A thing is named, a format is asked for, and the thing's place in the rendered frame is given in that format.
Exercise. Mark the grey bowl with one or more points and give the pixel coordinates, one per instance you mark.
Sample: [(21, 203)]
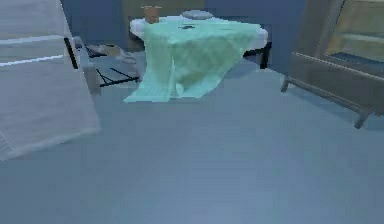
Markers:
[(197, 14)]

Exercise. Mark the pale green tablecloth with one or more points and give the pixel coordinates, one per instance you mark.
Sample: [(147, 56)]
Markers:
[(186, 56)]

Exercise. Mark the small dark flat object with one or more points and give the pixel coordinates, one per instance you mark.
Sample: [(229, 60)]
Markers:
[(186, 27)]

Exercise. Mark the grey chair with black legs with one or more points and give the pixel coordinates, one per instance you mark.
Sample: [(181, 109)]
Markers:
[(106, 63)]

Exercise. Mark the brown cup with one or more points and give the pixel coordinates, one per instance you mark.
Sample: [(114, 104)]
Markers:
[(151, 14)]

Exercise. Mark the brown wooden cabinet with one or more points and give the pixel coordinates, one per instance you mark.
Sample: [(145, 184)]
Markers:
[(336, 63)]

